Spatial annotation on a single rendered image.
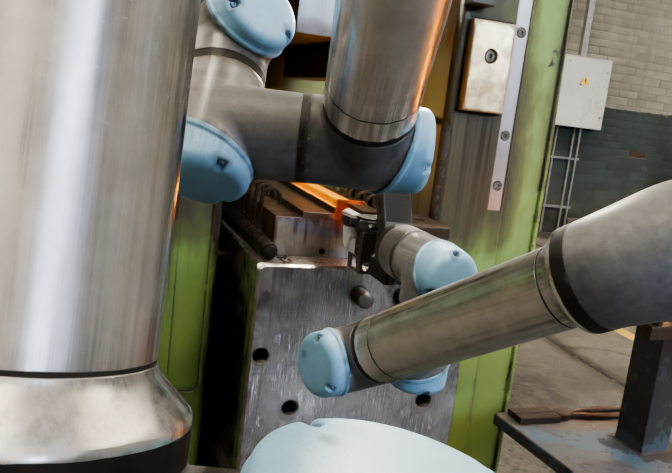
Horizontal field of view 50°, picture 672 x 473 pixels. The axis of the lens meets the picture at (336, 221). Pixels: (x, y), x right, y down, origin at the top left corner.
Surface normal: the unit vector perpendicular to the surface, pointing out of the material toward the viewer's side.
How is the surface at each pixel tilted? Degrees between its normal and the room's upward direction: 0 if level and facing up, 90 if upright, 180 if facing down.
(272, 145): 98
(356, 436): 8
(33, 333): 79
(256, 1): 60
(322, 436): 8
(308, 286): 90
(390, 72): 139
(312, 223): 90
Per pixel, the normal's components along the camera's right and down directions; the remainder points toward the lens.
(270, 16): 0.65, -0.32
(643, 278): -0.32, 0.22
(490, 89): 0.31, 0.19
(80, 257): 0.50, 0.02
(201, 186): -0.08, 0.88
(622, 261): -0.47, -0.08
